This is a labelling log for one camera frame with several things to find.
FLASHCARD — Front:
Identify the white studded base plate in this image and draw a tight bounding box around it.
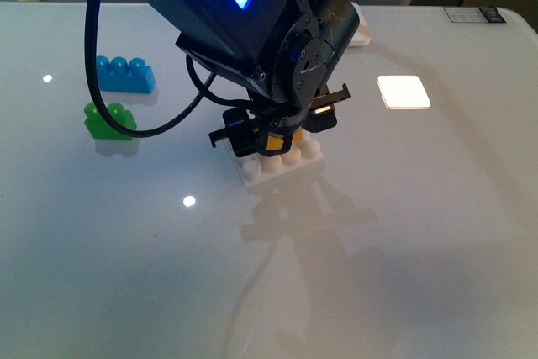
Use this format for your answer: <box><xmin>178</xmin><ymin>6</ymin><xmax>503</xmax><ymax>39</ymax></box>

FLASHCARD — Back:
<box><xmin>225</xmin><ymin>131</ymin><xmax>324</xmax><ymax>187</ymax></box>

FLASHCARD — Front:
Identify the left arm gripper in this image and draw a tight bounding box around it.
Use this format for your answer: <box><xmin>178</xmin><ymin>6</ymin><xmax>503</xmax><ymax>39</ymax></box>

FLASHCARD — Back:
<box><xmin>209</xmin><ymin>84</ymin><xmax>350</xmax><ymax>156</ymax></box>

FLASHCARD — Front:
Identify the green two-stud block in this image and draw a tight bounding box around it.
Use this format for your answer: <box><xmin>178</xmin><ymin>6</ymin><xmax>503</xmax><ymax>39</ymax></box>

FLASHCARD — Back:
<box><xmin>84</xmin><ymin>103</ymin><xmax>137</xmax><ymax>140</ymax></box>

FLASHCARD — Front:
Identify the table label sticker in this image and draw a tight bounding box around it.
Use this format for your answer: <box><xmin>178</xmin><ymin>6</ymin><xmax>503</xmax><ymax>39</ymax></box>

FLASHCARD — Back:
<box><xmin>443</xmin><ymin>6</ymin><xmax>506</xmax><ymax>24</ymax></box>

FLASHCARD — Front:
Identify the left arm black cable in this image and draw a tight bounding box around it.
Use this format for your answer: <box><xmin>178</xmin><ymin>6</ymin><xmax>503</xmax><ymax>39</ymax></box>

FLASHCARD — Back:
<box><xmin>83</xmin><ymin>0</ymin><xmax>257</xmax><ymax>140</ymax></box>

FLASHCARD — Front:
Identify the yellow two-stud block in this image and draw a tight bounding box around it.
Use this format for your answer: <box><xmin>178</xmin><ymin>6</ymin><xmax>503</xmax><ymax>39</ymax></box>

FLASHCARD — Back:
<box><xmin>266</xmin><ymin>129</ymin><xmax>303</xmax><ymax>154</ymax></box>

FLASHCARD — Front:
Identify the blue three-stud block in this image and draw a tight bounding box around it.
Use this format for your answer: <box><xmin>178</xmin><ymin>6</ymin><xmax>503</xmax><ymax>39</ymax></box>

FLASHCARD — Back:
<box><xmin>96</xmin><ymin>55</ymin><xmax>156</xmax><ymax>94</ymax></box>

